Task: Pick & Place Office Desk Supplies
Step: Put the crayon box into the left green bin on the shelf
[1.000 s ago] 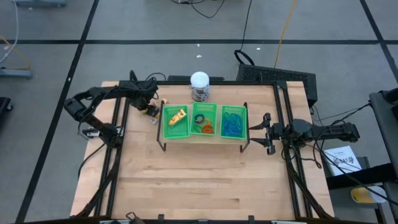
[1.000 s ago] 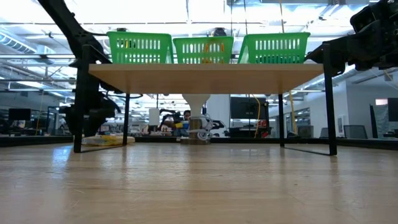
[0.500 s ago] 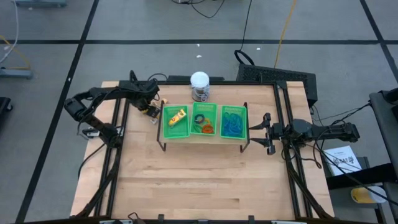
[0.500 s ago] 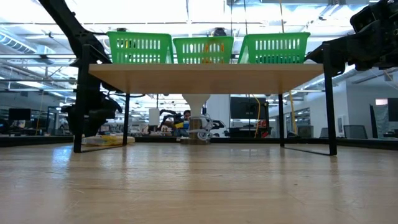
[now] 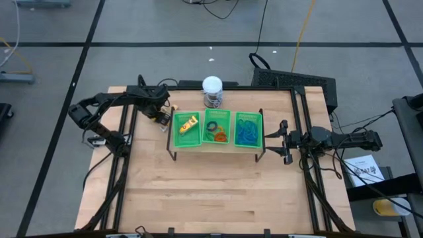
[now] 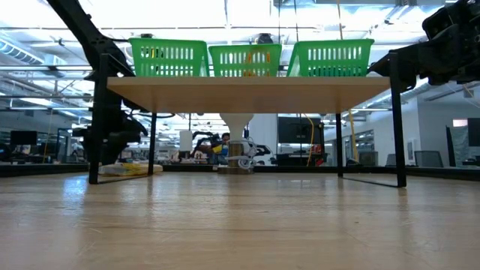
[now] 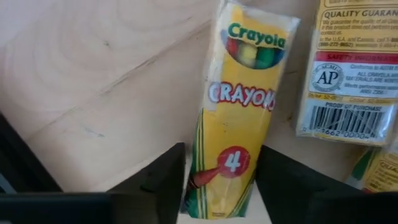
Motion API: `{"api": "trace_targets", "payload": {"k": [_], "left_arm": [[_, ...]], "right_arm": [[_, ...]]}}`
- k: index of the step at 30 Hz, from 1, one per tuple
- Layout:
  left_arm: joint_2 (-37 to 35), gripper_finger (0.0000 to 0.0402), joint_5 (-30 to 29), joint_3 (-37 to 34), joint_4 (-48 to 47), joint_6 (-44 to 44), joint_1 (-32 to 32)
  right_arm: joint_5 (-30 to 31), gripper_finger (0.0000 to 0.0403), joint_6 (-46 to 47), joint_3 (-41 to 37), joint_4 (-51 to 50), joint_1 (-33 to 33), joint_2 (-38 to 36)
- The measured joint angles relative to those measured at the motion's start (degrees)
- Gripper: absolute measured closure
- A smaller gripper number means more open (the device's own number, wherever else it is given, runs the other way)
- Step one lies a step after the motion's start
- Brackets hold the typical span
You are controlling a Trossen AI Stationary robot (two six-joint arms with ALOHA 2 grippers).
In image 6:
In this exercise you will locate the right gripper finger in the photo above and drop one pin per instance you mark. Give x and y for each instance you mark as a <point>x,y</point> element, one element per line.
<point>408,82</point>
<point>408,60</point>

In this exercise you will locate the green slotted plastic basket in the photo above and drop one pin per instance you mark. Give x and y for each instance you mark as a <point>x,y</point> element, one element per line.
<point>168,43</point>
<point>332,44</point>
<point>245,48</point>

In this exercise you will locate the wooden shelf riser black legs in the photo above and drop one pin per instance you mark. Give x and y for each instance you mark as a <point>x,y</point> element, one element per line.
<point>247,93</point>

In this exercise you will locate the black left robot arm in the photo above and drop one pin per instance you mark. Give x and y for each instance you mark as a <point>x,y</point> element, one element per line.
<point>86,33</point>

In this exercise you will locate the black background robot arm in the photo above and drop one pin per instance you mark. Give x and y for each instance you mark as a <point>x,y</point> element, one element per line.
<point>204,137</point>

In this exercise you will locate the white panel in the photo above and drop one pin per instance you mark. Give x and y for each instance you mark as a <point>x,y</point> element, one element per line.
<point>186,140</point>

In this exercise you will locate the black upright panel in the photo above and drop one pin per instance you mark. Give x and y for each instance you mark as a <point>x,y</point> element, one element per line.
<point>450,146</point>

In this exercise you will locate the grey mesh chair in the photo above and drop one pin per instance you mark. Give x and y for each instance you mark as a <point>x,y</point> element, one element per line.
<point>429,159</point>

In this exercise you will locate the black monitor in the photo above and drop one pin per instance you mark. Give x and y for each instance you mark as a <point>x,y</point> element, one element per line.
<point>23,137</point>
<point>474,131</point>
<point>300,129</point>

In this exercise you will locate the person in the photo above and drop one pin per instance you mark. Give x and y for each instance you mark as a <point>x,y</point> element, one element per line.
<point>224,144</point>

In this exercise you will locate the red object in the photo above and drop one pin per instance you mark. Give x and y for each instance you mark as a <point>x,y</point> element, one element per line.
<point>320,155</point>

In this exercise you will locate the white-lidded jar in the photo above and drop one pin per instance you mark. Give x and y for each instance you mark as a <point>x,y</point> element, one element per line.
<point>236,123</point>

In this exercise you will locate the dark machine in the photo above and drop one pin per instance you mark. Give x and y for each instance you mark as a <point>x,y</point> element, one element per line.
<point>4,153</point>

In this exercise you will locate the black metal table frame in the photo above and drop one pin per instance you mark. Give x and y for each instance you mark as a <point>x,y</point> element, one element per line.
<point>292,168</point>

